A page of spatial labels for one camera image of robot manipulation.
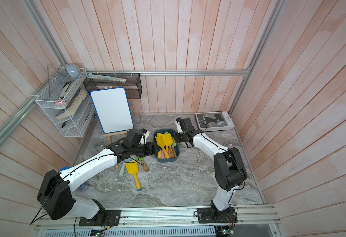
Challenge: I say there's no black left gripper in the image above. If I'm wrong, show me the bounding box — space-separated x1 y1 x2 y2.
130 141 162 158

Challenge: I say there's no teal plastic storage box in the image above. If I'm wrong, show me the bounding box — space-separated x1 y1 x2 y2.
153 129 180 163

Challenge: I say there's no green trowel with wooden handle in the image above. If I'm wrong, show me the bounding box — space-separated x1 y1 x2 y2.
135 157 148 172

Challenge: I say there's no yellow plastic scoop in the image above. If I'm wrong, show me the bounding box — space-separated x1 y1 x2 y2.
155 133 170 159
125 162 142 191
162 132 173 158

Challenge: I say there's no light green shovel wooden handle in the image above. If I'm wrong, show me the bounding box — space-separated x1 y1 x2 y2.
170 147 177 158

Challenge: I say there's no grey blue trowel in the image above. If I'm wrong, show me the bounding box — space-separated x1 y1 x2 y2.
118 158 131 178

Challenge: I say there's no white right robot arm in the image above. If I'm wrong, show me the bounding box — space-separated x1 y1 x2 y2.
174 118 248 214

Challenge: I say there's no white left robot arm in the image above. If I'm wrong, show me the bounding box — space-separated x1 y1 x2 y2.
37 128 161 225

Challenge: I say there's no wooden easel stand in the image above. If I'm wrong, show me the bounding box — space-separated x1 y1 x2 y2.
103 130 128 143

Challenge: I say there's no black and white book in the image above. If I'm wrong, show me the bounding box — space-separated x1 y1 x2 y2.
195 111 234 131

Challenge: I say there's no blue framed whiteboard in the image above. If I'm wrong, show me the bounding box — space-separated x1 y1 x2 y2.
90 87 134 134

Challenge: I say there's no blue lid pen jar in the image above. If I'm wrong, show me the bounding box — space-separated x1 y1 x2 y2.
58 166 70 173

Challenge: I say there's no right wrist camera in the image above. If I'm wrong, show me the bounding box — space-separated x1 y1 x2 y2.
176 118 183 133

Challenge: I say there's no black wire basket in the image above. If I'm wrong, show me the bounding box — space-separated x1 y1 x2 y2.
84 73 143 99

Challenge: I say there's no white wire mesh shelf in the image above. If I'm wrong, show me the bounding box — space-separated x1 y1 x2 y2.
36 66 94 138

